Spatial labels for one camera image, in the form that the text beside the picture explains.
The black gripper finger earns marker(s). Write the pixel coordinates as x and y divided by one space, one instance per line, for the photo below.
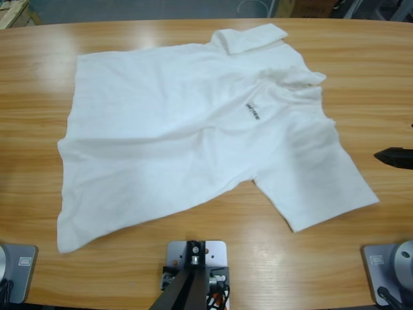
397 157

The white polo shirt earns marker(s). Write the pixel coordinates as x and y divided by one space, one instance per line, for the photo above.
177 129

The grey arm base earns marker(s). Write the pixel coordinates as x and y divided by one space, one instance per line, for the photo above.
403 258
22 281

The brown cardboard box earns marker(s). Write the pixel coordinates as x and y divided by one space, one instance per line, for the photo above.
306 6

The silver black clamp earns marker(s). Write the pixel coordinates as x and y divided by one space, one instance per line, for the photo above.
217 277
167 277

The wooden pallet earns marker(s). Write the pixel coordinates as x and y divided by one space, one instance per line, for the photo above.
13 16

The grey metal frame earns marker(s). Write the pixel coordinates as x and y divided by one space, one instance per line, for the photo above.
371 9

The grey metal post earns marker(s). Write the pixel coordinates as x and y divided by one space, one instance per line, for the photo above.
274 8

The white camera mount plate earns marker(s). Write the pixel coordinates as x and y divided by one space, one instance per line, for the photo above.
216 255

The dark camera post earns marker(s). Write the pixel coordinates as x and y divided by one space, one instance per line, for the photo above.
190 290

